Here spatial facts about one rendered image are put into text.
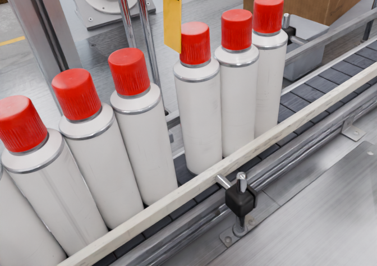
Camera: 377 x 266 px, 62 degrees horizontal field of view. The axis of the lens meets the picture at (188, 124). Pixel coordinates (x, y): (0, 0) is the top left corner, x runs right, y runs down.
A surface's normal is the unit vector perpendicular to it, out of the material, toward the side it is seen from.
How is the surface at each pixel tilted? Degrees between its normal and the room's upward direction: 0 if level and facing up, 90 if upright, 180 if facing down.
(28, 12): 90
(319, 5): 90
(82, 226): 90
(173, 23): 82
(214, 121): 90
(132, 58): 2
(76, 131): 45
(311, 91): 0
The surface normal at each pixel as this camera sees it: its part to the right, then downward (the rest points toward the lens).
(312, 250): -0.09, -0.75
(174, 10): -0.81, 0.33
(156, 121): 0.73, 0.40
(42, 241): 0.99, 0.00
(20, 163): -0.04, -0.12
